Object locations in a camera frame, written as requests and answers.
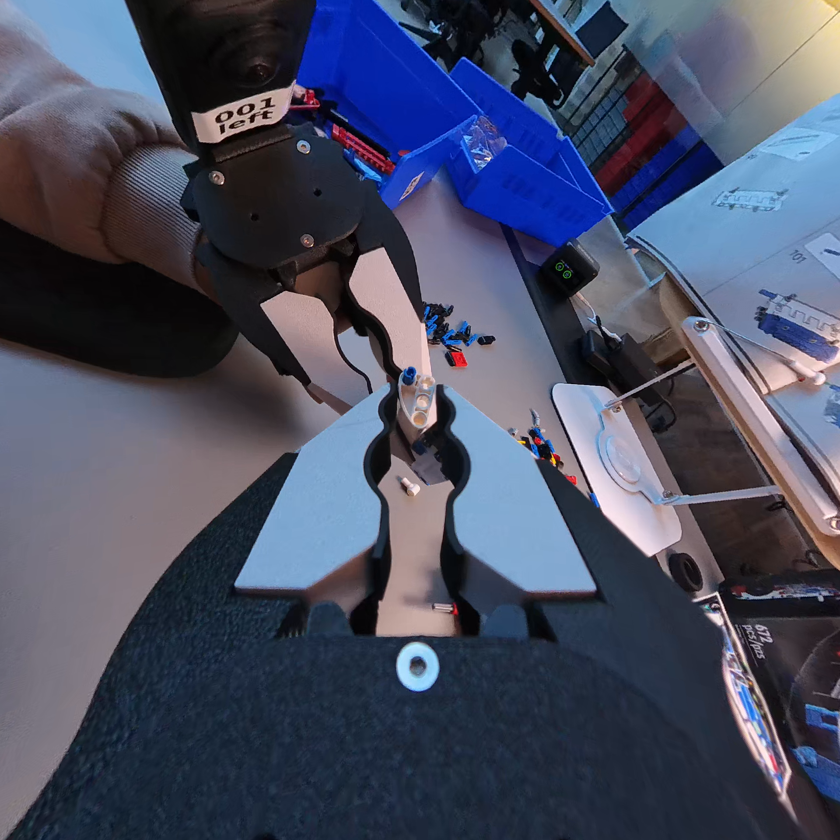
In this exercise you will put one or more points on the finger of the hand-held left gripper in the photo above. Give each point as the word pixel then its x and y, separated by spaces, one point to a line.
pixel 394 295
pixel 302 328

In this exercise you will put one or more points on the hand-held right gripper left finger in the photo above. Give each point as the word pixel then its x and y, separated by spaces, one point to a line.
pixel 308 525

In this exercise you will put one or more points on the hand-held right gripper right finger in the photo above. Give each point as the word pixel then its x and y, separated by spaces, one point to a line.
pixel 518 525

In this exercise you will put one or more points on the blue lego pin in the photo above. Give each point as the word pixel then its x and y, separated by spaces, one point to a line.
pixel 409 375

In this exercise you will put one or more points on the white half-round lego piece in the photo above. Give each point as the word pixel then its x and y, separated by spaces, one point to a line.
pixel 420 400

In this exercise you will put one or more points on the blue white lego assembly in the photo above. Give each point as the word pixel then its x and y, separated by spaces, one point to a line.
pixel 430 463

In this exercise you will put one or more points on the person's left forearm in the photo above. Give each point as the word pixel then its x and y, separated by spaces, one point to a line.
pixel 79 151

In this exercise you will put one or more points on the pile of mixed lego pieces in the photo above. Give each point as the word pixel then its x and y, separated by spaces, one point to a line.
pixel 541 446

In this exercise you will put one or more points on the small red lego plate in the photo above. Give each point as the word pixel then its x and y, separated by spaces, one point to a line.
pixel 456 359

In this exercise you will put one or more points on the red black lego parts heap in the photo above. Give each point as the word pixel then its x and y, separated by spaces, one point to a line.
pixel 358 148

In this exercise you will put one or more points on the small light grey lego connector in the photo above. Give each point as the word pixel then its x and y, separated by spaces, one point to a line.
pixel 409 486

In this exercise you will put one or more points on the small grey red lego pin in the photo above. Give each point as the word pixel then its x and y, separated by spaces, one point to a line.
pixel 445 609

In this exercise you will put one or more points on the black lego tyre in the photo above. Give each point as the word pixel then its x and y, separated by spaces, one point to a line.
pixel 674 564

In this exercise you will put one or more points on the black lego set box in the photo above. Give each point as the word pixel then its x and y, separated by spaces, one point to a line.
pixel 787 630

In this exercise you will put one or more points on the lego instruction booklet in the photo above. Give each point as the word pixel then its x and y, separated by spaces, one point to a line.
pixel 754 249

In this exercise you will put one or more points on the pile of blue black pins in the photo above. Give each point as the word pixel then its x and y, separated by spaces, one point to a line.
pixel 453 331

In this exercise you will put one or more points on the white book stand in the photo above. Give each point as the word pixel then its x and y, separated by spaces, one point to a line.
pixel 623 499

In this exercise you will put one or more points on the long blue plastic bin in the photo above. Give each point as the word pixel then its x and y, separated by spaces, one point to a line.
pixel 525 190

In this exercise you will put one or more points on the blue plastic bin white sticker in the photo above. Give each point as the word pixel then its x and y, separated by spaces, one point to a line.
pixel 367 52

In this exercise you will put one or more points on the black battery pack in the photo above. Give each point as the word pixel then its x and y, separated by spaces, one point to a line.
pixel 568 269

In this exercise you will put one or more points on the clear plastic bag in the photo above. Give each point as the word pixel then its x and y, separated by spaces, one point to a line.
pixel 482 141

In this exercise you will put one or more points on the black power adapter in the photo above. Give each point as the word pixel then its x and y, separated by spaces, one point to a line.
pixel 623 364

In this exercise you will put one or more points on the stack of red blue crates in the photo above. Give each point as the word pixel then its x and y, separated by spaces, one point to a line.
pixel 656 151

